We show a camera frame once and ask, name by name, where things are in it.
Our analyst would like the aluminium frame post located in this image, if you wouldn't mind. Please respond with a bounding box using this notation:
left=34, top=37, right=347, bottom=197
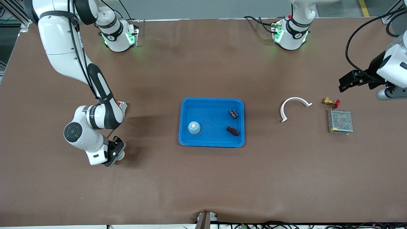
left=381, top=5, right=403, bottom=24
left=0, top=0, right=32, bottom=29

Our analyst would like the brass valve red handle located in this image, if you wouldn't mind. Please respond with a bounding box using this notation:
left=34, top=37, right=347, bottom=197
left=322, top=97, right=340, bottom=108

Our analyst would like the white curved pipe clamp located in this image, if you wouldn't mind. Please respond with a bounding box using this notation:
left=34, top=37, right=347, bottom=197
left=280, top=97, right=313, bottom=123

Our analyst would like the black arm base cable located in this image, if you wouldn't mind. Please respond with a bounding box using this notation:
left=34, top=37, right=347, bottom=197
left=244, top=15, right=279, bottom=35

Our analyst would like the perforated metal power supply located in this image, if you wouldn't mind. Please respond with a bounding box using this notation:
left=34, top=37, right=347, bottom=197
left=327, top=108, right=354, bottom=135

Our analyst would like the grey metal clamp bracket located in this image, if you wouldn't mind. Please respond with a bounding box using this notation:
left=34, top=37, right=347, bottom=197
left=195, top=211, right=218, bottom=229

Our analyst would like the white red circuit breaker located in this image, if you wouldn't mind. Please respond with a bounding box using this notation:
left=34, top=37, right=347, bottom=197
left=116, top=101, right=128, bottom=117

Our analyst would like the blue plastic tray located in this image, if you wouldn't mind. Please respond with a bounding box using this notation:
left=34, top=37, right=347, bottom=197
left=178, top=97, right=245, bottom=148

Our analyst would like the brown table mat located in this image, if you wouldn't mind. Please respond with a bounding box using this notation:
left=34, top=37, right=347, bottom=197
left=0, top=17, right=407, bottom=227

